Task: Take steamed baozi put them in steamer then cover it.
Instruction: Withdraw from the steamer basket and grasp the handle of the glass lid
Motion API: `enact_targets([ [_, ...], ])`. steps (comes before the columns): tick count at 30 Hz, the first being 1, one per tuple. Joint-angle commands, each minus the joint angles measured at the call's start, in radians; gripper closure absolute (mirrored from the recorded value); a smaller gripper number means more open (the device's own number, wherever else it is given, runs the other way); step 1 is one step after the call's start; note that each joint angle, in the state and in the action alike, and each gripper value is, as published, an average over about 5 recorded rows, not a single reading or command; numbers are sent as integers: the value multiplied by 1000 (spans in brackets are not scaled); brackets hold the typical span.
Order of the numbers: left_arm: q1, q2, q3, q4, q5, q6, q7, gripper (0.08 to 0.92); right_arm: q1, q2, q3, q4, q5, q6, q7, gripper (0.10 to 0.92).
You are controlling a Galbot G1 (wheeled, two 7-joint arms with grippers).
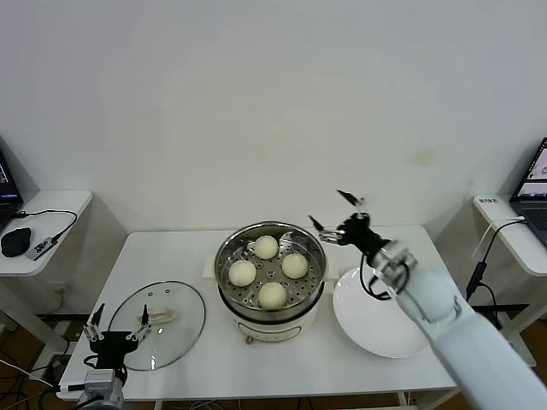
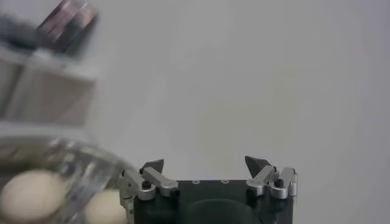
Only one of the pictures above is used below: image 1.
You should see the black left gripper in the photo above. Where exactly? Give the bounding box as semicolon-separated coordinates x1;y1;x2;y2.
83;302;154;371

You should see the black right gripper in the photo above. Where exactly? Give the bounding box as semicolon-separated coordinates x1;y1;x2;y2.
308;189;385;257

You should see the white steamed baozi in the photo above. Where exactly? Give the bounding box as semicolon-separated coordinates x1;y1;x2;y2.
257;281;287;311
254;235;279;260
228;259;258;288
280;253;309;279

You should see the round glass lid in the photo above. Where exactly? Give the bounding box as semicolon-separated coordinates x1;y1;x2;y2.
109;280;207;371

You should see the stainless steel steamer basket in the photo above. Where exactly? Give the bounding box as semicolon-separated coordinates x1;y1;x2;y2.
215;220;328;315

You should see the white round plate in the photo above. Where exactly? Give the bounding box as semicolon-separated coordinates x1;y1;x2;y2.
332;265;432;359

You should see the grey USB hub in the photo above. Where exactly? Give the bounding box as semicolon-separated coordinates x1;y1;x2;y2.
24;236;59;261

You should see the cream electric cooker base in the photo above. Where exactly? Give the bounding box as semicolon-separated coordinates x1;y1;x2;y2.
201;254;341;346

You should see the black computer mouse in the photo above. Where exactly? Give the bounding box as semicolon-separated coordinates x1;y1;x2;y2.
0;227;33;258

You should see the white side table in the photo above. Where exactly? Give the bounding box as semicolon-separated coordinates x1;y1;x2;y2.
0;190;129;364
465;194;547;368

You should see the laptop with dark screen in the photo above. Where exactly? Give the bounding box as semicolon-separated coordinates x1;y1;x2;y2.
0;135;25;231

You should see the laptop with bright screen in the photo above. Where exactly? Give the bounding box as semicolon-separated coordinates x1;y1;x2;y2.
510;137;547;247

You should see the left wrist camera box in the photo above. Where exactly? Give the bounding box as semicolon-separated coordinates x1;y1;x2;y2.
59;368;117;392

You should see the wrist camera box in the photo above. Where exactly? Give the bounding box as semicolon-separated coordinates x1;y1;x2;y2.
59;368;117;392
369;240;419;291

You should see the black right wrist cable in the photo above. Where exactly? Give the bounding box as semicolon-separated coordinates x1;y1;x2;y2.
358;251;411;300

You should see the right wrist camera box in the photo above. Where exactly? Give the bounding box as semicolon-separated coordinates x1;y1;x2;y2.
369;240;419;291

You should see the black hub cable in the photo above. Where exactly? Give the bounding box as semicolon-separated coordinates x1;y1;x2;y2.
10;208;79;240

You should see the white laptop cable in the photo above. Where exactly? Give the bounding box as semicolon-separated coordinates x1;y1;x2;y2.
471;216;527;260

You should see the black cable with adapter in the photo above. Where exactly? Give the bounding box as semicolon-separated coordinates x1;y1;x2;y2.
465;220;503;343

